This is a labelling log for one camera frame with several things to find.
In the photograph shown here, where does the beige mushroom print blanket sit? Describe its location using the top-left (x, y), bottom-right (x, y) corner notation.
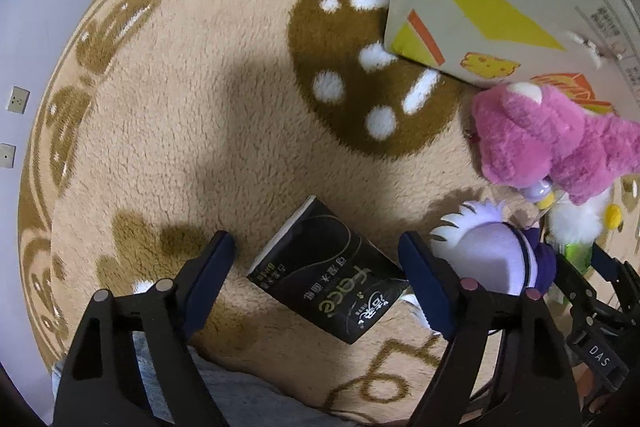
top-left (17, 0), bottom-right (640, 413)

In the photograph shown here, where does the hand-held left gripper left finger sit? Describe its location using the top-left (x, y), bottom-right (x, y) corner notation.
top-left (52, 230), bottom-right (237, 427)

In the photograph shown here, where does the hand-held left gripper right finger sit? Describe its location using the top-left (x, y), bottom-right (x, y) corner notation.
top-left (397, 231), bottom-right (583, 427)

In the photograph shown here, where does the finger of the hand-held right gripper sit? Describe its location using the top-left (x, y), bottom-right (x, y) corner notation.
top-left (552, 249), bottom-right (603, 314)
top-left (591, 243), bottom-right (640, 308)

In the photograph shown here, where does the green packet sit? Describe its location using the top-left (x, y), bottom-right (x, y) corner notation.
top-left (564, 241), bottom-right (593, 270)

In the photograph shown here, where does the white fluffy plush toy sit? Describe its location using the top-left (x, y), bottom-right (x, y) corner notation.
top-left (544, 189), bottom-right (624, 244)

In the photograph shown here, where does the black tissue pack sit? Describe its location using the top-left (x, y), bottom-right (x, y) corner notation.
top-left (247, 195), bottom-right (408, 344)

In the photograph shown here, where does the pink plush bear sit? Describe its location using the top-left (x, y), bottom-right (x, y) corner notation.
top-left (470, 82), bottom-right (640, 206)

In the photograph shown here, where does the white duck plush toy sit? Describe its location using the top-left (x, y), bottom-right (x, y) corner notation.
top-left (400, 199), bottom-right (558, 333)

